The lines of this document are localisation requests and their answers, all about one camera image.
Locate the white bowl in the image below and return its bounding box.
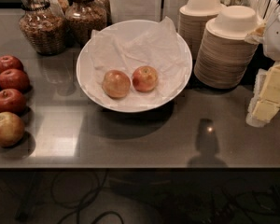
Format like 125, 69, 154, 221
76, 19, 193, 114

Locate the red apple third row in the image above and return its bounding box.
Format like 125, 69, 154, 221
0, 89, 26, 114

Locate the black floor cable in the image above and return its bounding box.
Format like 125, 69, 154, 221
49, 169, 125, 224

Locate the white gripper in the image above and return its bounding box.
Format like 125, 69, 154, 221
245, 5, 280, 127

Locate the stack of paper bowls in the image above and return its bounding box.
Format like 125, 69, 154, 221
194, 6, 258, 90
177, 0, 224, 59

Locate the red apple top left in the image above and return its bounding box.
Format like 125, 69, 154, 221
0, 55, 24, 74

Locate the white napkin dispenser box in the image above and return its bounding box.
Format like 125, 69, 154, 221
110, 0, 188, 25

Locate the glass jar rear left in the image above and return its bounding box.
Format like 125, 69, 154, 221
47, 0, 69, 16

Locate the yellow-red apple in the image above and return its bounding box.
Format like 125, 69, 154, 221
102, 70, 131, 98
0, 112, 25, 147

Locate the glass granola jar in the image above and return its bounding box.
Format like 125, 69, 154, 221
19, 0, 66, 55
65, 0, 107, 46

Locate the front stack of paper bowls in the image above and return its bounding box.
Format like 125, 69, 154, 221
194, 6, 258, 90

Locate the red apple second row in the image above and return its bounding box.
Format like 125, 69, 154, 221
0, 68, 30, 92

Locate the glass granola jar middle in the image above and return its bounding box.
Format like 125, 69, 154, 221
65, 0, 107, 46

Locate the glass granola jar left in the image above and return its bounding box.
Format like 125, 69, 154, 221
19, 0, 66, 55

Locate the red-yellow apple right in bowl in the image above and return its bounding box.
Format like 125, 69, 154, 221
132, 65, 158, 92

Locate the rear stack of paper bowls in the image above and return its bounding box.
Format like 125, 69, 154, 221
177, 0, 224, 59

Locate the white paper liner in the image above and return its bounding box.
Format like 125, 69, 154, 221
88, 16, 189, 105

